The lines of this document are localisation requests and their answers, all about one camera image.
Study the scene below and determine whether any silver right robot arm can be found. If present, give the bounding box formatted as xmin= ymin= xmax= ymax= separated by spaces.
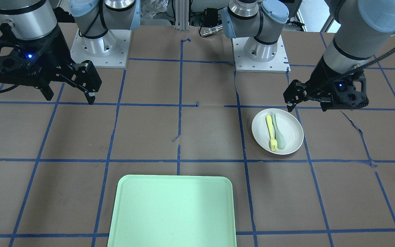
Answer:
xmin=0 ymin=0 xmax=102 ymax=105

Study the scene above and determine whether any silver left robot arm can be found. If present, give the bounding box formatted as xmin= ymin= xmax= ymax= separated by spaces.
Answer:
xmin=283 ymin=0 xmax=395 ymax=111

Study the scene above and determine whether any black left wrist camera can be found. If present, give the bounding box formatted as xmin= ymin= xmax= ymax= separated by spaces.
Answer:
xmin=320 ymin=72 xmax=369 ymax=111

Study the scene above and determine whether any white round plate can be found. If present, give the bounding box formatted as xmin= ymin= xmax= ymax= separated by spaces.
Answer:
xmin=251 ymin=108 xmax=304 ymax=155

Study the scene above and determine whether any pale green plastic spoon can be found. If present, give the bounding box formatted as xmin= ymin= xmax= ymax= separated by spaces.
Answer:
xmin=271 ymin=114 xmax=286 ymax=150

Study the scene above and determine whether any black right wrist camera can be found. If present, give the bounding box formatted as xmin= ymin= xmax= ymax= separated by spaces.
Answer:
xmin=0 ymin=36 xmax=46 ymax=86

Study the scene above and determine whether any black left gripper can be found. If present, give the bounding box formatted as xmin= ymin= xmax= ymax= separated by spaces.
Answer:
xmin=283 ymin=57 xmax=369 ymax=112

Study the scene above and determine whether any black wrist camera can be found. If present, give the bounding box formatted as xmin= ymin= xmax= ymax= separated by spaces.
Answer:
xmin=320 ymin=72 xmax=369 ymax=111
xmin=0 ymin=36 xmax=46 ymax=86

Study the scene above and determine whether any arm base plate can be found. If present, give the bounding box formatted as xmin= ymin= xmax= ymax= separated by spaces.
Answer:
xmin=232 ymin=36 xmax=291 ymax=73
xmin=70 ymin=30 xmax=133 ymax=69

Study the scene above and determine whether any light green plastic tray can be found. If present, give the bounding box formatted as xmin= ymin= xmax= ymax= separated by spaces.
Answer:
xmin=108 ymin=175 xmax=237 ymax=247

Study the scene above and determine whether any yellow plastic fork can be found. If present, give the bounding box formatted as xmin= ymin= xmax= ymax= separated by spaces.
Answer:
xmin=265 ymin=115 xmax=278 ymax=153

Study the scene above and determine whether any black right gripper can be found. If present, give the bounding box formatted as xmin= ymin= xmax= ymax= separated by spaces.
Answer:
xmin=0 ymin=24 xmax=102 ymax=105

